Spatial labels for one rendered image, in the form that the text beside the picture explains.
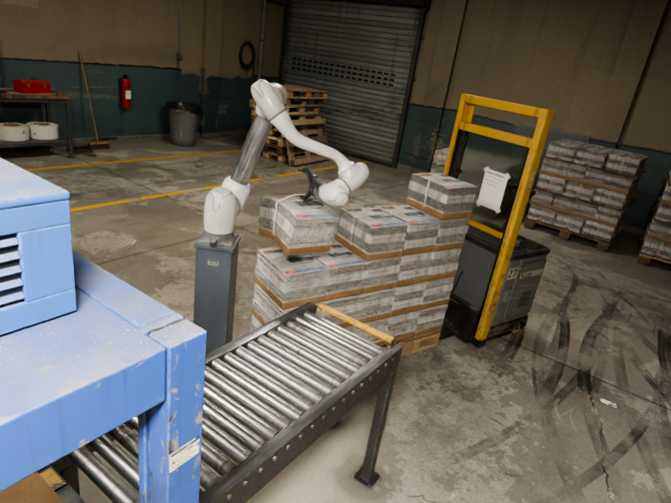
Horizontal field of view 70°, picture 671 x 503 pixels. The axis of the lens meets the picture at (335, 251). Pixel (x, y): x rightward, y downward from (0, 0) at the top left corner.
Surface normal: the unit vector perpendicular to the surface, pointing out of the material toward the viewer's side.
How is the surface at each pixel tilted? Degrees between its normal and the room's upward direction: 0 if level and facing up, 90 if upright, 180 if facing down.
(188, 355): 90
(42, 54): 90
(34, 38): 90
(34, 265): 90
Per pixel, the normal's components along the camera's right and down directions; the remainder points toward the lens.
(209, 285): -0.02, 0.37
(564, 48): -0.58, 0.23
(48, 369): 0.14, -0.92
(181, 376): 0.80, 0.33
